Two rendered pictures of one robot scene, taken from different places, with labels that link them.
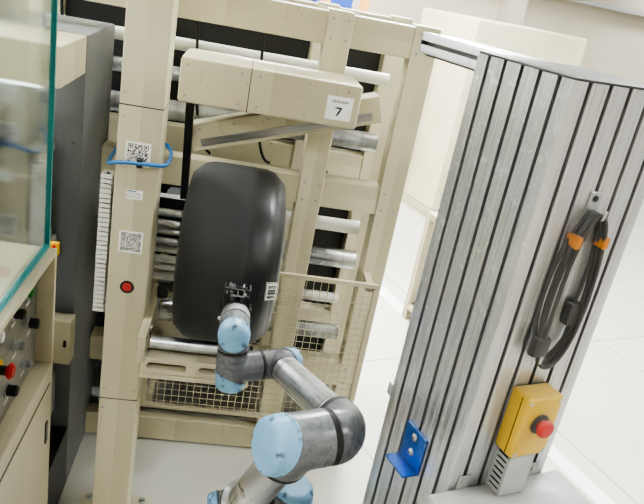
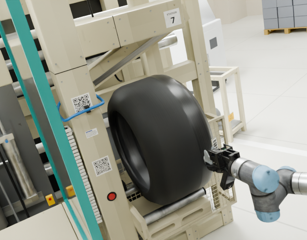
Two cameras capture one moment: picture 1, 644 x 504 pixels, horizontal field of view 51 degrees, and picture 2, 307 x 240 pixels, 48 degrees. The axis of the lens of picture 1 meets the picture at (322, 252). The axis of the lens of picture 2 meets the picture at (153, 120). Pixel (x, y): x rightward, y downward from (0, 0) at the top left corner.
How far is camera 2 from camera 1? 0.93 m
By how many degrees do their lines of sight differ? 12
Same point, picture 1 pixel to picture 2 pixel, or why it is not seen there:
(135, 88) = (61, 58)
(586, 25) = not seen: outside the picture
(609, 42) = not seen: outside the picture
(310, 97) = (154, 18)
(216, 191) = (147, 100)
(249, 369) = (280, 196)
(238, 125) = (111, 61)
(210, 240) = (166, 133)
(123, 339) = (123, 230)
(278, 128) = (135, 51)
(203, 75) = (84, 35)
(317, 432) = not seen: outside the picture
